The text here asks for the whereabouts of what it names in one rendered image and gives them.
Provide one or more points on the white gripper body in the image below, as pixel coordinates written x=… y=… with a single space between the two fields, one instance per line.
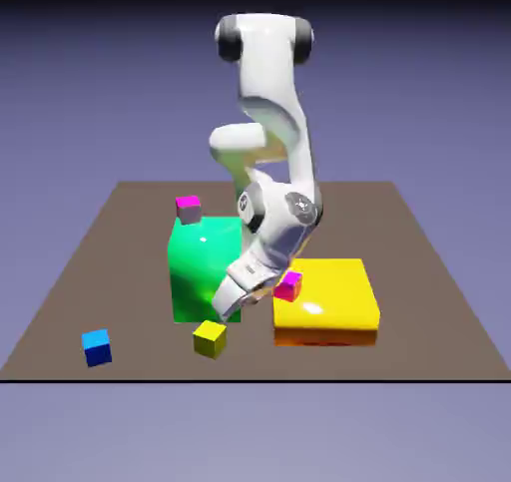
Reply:
x=229 y=296

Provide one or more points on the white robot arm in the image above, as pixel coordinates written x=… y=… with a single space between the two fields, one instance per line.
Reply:
x=275 y=91

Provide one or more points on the small yellow cube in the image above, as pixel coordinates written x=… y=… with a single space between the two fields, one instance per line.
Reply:
x=209 y=339

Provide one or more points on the small magenta cube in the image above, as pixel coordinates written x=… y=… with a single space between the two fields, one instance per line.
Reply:
x=188 y=209
x=289 y=286

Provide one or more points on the small blue cube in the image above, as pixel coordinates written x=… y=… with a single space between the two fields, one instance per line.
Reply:
x=96 y=347

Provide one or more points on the large green box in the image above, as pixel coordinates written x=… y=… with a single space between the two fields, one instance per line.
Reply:
x=199 y=258

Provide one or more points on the large yellow box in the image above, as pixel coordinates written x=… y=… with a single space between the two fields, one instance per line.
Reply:
x=331 y=298

